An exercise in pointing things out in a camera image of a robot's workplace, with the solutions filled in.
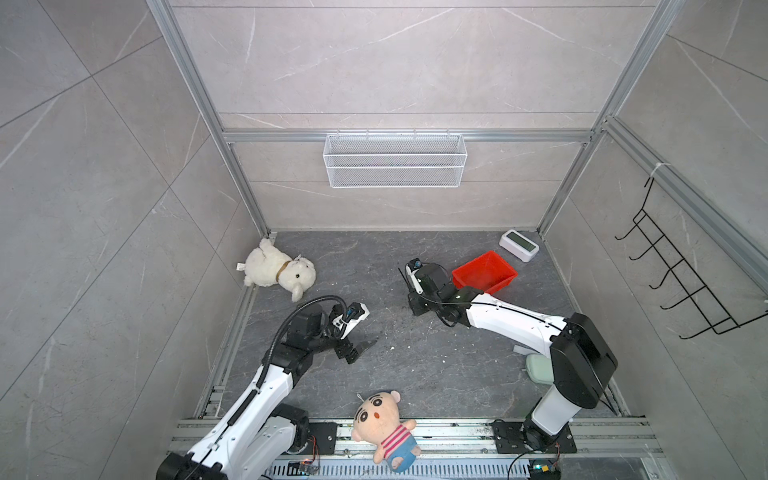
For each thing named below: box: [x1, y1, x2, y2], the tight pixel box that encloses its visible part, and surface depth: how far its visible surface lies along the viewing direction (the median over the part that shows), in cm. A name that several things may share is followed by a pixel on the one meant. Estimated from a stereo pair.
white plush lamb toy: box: [236, 238, 316, 302], surface depth 100 cm
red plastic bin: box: [452, 250, 518, 294], surface depth 107 cm
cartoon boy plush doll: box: [351, 390, 421, 473], surface depth 70 cm
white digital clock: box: [499, 229, 540, 263], surface depth 113 cm
